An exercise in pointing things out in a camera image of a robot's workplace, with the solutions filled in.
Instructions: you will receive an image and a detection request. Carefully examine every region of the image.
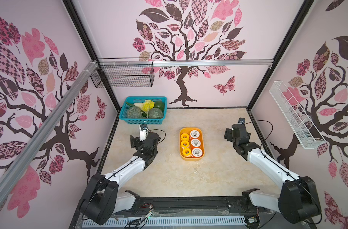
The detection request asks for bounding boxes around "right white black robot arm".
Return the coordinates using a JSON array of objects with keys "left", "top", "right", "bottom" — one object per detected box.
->
[{"left": 224, "top": 118, "right": 322, "bottom": 224}]

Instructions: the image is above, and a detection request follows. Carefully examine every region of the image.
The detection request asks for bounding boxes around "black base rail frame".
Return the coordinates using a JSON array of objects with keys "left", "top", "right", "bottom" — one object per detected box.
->
[{"left": 68, "top": 194, "right": 317, "bottom": 229}]

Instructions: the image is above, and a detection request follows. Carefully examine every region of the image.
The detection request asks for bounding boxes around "aluminium rail on left wall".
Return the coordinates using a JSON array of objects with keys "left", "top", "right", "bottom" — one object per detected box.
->
[{"left": 0, "top": 61, "right": 98, "bottom": 207}]

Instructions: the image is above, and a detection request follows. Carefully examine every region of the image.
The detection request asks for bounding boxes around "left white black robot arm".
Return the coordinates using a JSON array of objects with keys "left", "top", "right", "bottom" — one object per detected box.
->
[{"left": 78, "top": 132, "right": 161, "bottom": 225}]

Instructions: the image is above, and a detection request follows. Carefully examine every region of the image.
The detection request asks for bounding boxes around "aluminium rail on wall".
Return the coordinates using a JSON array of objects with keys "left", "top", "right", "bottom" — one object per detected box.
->
[
  {"left": 0, "top": 61, "right": 98, "bottom": 207},
  {"left": 99, "top": 58, "right": 274, "bottom": 67}
]

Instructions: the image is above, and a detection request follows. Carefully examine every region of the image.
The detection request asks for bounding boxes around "yellow plastic storage box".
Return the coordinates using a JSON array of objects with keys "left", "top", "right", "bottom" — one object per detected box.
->
[{"left": 179, "top": 127, "right": 205, "bottom": 161}]

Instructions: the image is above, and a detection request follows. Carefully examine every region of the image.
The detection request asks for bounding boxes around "aluminium rail on back wall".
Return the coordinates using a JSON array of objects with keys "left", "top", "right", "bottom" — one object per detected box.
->
[{"left": 99, "top": 58, "right": 274, "bottom": 67}]

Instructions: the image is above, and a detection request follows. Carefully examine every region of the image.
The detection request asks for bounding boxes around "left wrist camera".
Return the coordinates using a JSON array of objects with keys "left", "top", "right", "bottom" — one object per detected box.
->
[{"left": 139, "top": 124, "right": 149, "bottom": 142}]

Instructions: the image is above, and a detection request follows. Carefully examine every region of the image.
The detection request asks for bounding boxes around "black wire wall basket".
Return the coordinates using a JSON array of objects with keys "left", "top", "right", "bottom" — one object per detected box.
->
[{"left": 91, "top": 57, "right": 155, "bottom": 88}]

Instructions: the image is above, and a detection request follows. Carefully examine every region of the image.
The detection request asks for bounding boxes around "yellow tape roll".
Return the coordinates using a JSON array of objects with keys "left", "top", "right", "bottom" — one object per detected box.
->
[
  {"left": 181, "top": 140, "right": 190, "bottom": 149},
  {"left": 182, "top": 148, "right": 192, "bottom": 158},
  {"left": 181, "top": 133, "right": 190, "bottom": 141}
]

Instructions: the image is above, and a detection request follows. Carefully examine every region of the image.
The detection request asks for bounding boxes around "green pumpkin left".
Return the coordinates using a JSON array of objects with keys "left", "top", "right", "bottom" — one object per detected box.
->
[{"left": 126, "top": 106, "right": 142, "bottom": 119}]

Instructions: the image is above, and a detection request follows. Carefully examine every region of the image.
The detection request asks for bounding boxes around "green pumpkin right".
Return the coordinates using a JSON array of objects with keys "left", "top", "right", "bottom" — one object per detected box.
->
[{"left": 148, "top": 107, "right": 163, "bottom": 119}]

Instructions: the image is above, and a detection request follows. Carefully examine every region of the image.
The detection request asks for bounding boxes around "green pumpkin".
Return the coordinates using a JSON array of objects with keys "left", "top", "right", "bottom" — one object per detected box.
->
[
  {"left": 148, "top": 107, "right": 163, "bottom": 119},
  {"left": 126, "top": 106, "right": 142, "bottom": 119}
]

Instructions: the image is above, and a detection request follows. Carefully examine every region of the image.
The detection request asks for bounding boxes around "yellow white vegetable toy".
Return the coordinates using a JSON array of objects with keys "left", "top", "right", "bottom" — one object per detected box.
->
[{"left": 133, "top": 100, "right": 154, "bottom": 112}]

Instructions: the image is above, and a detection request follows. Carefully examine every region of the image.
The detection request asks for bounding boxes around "green round fruit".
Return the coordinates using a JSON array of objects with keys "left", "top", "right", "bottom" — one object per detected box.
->
[{"left": 154, "top": 101, "right": 165, "bottom": 112}]

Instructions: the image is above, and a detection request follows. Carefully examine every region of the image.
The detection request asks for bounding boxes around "white wire wall shelf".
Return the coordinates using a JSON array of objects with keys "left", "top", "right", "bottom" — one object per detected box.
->
[{"left": 269, "top": 81, "right": 326, "bottom": 149}]

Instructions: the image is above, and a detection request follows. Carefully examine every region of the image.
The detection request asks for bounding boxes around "teal plastic basket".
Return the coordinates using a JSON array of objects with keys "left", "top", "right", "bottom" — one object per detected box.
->
[{"left": 119, "top": 96, "right": 167, "bottom": 125}]

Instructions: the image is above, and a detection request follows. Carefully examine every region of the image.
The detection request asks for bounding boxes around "orange white sealing tape roll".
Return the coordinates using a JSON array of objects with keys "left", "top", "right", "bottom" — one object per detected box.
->
[
  {"left": 191, "top": 138, "right": 201, "bottom": 148},
  {"left": 190, "top": 129, "right": 200, "bottom": 139},
  {"left": 192, "top": 148, "right": 203, "bottom": 158}
]

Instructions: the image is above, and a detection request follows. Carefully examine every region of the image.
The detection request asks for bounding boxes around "white slotted cable duct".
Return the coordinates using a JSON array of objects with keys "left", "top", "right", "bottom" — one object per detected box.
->
[{"left": 82, "top": 216, "right": 246, "bottom": 229}]

